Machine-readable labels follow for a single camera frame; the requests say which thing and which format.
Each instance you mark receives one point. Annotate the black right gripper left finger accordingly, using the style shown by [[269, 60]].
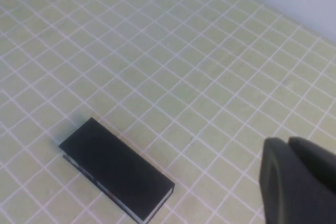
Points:
[[288, 195]]

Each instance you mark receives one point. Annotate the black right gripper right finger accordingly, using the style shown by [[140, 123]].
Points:
[[317, 161]]

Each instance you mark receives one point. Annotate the black glasses case printed side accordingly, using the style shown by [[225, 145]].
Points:
[[115, 163]]

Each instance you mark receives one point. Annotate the green checkered tablecloth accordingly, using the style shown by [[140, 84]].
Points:
[[157, 64]]

